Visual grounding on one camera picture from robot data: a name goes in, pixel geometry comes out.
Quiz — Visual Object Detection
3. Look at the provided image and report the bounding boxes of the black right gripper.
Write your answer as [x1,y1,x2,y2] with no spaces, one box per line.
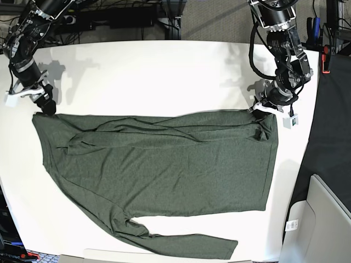
[12,61,56,115]

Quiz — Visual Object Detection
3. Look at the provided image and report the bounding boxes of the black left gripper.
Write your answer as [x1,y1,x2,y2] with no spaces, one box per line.
[252,79,298,119]

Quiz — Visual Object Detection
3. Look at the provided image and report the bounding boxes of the dark green long-sleeve shirt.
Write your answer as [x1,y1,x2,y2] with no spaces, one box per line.
[32,110,278,260]

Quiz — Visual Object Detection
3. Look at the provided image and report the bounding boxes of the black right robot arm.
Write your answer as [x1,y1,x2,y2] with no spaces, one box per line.
[2,0,75,116]

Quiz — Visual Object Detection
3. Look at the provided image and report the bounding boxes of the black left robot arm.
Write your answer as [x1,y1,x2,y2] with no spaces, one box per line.
[247,1,313,115]

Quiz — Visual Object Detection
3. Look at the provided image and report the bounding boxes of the red clamp on table edge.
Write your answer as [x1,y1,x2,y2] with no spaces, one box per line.
[321,45,333,74]

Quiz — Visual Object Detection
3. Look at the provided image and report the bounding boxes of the grey plastic bin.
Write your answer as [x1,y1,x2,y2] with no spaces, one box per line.
[279,174,350,262]

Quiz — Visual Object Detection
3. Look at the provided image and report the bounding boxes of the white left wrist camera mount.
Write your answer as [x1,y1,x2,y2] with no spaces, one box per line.
[248,102,298,129]

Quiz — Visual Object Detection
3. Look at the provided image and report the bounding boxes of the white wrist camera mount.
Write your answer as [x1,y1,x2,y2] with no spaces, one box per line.
[248,102,298,129]
[4,88,45,107]

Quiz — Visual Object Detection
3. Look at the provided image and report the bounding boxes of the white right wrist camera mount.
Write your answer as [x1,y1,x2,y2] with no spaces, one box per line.
[4,88,45,107]

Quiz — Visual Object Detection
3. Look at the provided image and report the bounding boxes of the blue and black handled tools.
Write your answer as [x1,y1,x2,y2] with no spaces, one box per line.
[307,17,320,45]

